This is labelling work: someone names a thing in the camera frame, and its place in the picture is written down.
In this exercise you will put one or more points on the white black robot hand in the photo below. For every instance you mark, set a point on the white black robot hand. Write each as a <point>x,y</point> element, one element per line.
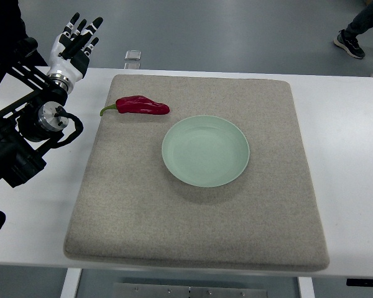
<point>70,55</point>

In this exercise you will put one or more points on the red pepper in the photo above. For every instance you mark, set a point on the red pepper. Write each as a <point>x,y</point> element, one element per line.
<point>137,105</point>

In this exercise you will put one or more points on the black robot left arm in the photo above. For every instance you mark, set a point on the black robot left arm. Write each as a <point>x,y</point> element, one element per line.
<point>35,123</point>

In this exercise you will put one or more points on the light green plate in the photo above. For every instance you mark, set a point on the light green plate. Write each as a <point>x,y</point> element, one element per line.
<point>205,151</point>

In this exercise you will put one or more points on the beige fabric mat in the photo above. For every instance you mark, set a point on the beige fabric mat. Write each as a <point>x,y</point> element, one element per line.
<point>132,210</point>

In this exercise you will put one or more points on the white table leg left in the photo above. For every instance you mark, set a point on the white table leg left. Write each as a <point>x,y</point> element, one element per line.
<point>71,282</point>

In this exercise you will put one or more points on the white table leg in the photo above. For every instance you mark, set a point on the white table leg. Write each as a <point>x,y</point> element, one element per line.
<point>306,289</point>
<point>71,282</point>

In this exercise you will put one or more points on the person's leg with sneaker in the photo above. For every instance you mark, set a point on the person's leg with sneaker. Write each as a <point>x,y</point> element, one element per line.
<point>347,38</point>

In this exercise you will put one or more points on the white table leg right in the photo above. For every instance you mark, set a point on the white table leg right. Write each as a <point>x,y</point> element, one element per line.
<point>306,289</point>

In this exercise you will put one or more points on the black table control panel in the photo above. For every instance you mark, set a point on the black table control panel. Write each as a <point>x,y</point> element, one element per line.
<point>359,282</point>

